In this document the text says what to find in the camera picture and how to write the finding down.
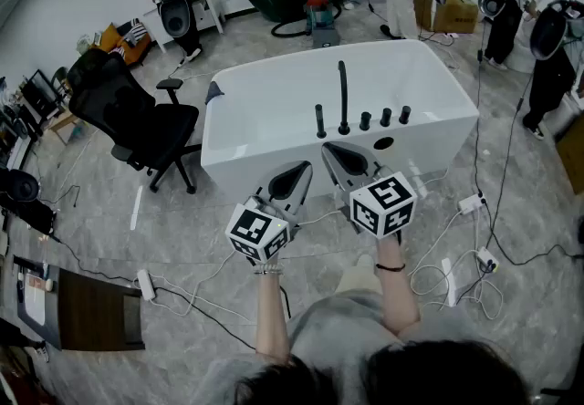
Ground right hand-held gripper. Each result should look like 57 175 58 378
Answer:
321 141 419 244

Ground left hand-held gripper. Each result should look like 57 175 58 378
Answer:
225 161 314 265

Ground person's right forearm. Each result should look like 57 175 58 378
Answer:
374 236 423 341

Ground person's left forearm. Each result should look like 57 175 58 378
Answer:
253 256 294 367

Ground white bathtub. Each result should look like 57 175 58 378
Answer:
200 38 481 204

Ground black curved faucet spout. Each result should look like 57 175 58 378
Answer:
337 59 351 136

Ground dark blue cloth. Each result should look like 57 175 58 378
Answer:
204 80 226 106

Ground person's beige trousers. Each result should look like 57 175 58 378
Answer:
335 254 385 297

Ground grey box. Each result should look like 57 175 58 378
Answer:
311 26 341 49

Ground white power strip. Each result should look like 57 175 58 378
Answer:
456 192 487 216
136 268 157 302

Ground red and green vacuum cleaner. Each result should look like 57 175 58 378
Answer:
302 0 338 30

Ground person's grey shirt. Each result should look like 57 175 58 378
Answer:
191 288 542 405

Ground black office chair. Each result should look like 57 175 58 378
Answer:
66 47 203 194

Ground brown cardboard box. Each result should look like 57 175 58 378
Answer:
553 112 584 195

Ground yellow box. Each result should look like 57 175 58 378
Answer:
92 18 152 68

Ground small wooden stool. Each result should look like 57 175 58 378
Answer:
47 112 89 147

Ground dark wooden table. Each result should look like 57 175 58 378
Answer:
12 254 147 352

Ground black round device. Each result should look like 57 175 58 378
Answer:
0 167 41 204

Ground black shelf rack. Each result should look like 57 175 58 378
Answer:
0 68 70 170

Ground white tray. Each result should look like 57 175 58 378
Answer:
21 272 50 327

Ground thin white cable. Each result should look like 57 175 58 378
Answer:
295 208 353 227

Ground long black cable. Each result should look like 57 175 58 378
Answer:
471 36 584 268

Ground white floor cable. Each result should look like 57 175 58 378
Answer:
149 251 257 327

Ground black vacuum hose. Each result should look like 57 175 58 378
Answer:
270 5 344 39

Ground black floor cable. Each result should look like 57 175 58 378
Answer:
48 233 257 350

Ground white coiled cable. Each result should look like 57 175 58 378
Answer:
407 210 506 322

